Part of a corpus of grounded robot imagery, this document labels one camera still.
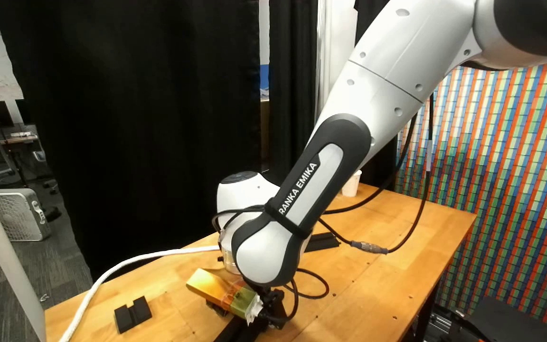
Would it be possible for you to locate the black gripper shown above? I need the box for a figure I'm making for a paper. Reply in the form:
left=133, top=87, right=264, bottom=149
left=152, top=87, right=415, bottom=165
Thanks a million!
left=247, top=288, right=289, bottom=332

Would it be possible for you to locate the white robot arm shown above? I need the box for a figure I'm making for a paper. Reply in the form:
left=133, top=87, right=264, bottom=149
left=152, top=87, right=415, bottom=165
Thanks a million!
left=219, top=0, right=547, bottom=292

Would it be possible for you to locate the flat black pad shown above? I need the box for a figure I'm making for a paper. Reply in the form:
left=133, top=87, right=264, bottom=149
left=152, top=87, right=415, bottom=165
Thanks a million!
left=306, top=231, right=340, bottom=250

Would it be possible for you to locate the white paper cup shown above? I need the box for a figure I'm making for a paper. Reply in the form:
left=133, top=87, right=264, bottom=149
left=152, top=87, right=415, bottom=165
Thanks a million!
left=340, top=170, right=363, bottom=197

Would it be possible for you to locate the small black pad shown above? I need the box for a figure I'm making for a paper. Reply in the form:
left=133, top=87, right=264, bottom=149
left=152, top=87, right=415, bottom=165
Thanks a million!
left=114, top=296, right=152, bottom=334

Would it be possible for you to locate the black curtain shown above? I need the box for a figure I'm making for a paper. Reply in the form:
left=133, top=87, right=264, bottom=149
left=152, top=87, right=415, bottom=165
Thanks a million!
left=0, top=0, right=259, bottom=275

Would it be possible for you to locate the grey computer box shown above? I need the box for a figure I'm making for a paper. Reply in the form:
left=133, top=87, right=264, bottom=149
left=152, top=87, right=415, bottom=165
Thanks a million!
left=0, top=187, right=50, bottom=242

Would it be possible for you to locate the colourful patterned panel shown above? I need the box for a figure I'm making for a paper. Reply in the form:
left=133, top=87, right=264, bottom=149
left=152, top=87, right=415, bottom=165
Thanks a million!
left=397, top=64, right=547, bottom=324

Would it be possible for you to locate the gold wrist camera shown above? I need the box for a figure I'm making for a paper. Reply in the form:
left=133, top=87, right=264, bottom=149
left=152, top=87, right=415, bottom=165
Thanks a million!
left=187, top=267, right=264, bottom=322

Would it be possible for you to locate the white cable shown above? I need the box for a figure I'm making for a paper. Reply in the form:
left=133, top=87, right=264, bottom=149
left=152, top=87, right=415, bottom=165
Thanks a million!
left=57, top=244, right=223, bottom=342

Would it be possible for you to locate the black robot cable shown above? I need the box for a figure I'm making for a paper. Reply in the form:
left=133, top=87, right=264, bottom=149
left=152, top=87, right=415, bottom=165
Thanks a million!
left=285, top=92, right=437, bottom=301

